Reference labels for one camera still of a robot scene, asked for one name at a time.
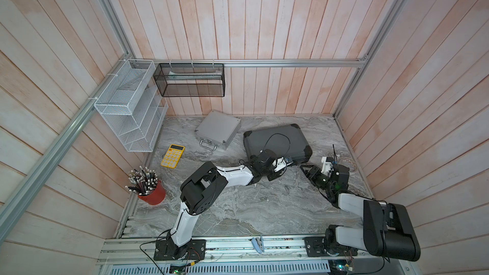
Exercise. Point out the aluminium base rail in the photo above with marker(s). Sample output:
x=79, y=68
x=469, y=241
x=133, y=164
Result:
x=228, y=255

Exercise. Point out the black mesh wall basket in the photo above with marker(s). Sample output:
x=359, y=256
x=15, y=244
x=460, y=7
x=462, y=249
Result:
x=181, y=80

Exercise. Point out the silver aluminium poker case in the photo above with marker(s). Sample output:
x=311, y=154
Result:
x=217, y=130

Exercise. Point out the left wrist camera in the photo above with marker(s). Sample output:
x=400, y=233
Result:
x=282, y=163

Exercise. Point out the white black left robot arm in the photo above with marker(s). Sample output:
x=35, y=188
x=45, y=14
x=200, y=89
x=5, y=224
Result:
x=205, y=185

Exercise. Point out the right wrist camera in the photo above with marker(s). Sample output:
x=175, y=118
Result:
x=328, y=165

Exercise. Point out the white wire mesh shelf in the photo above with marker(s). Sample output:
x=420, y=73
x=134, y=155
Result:
x=132, y=106

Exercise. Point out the red pencil cup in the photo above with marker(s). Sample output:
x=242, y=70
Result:
x=146, y=185

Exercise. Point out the blue clip on rail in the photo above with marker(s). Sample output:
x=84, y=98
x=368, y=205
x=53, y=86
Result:
x=257, y=244

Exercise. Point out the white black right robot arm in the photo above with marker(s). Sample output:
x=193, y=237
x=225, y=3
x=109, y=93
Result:
x=386, y=229

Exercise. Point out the dark grey poker case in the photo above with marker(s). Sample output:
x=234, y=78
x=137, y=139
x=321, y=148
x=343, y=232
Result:
x=285, y=141

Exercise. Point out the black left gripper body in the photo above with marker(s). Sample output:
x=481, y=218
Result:
x=270, y=174

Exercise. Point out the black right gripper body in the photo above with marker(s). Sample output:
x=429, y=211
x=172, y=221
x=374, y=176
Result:
x=325, y=183

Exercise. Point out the yellow calculator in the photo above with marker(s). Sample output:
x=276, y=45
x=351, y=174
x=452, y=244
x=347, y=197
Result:
x=172, y=157

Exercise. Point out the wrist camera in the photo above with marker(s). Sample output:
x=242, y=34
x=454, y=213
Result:
x=328, y=165
x=282, y=163

